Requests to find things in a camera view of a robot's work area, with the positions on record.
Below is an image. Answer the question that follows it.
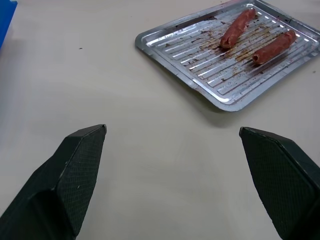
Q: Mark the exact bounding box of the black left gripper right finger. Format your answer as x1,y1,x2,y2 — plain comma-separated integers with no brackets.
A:
239,126,320,240

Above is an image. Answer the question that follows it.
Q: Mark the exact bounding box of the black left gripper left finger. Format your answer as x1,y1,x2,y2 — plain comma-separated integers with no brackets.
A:
0,123,108,240

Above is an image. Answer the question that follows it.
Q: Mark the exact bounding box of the reddish brown sausage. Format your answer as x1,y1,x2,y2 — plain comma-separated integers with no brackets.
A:
219,7,257,50
251,30,297,66

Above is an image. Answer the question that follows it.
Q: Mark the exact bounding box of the silver ridged baking tray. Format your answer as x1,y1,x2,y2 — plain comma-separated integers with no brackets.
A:
135,0,320,113

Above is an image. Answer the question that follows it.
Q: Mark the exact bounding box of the blue object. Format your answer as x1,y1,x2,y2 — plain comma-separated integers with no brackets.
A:
0,0,19,57

